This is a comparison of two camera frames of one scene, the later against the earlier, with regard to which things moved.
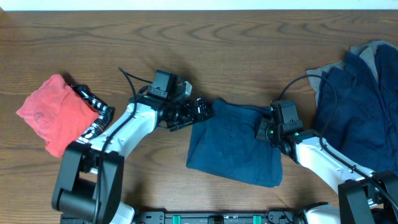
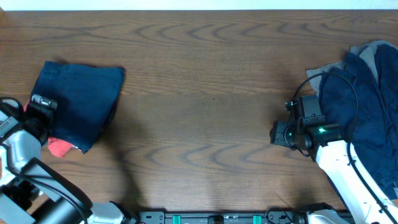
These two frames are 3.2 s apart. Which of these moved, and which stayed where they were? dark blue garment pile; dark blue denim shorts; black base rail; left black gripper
Moved: dark blue denim shorts; left black gripper
Stayed: dark blue garment pile; black base rail
